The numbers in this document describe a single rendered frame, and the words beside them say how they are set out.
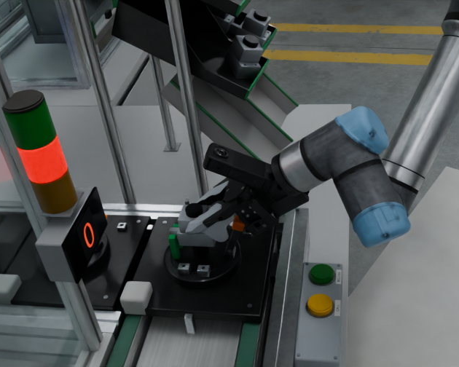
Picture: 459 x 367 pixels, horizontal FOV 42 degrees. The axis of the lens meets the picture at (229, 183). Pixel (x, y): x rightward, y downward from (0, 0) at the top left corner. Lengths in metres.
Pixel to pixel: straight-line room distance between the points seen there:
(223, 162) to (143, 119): 0.88
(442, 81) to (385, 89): 2.60
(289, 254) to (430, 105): 0.36
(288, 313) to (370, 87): 2.70
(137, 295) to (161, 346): 0.10
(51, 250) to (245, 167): 0.32
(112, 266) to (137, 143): 0.60
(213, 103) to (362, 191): 0.50
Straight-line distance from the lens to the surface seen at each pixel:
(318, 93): 3.55
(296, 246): 1.12
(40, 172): 0.76
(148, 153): 1.61
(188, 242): 1.04
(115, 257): 1.15
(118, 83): 2.00
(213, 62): 1.17
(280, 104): 1.43
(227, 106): 1.28
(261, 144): 1.28
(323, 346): 0.97
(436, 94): 0.99
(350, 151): 0.86
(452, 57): 1.01
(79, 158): 1.66
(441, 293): 1.19
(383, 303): 1.16
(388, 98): 3.49
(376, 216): 0.84
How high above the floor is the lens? 1.73
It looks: 37 degrees down
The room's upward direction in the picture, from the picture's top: 8 degrees counter-clockwise
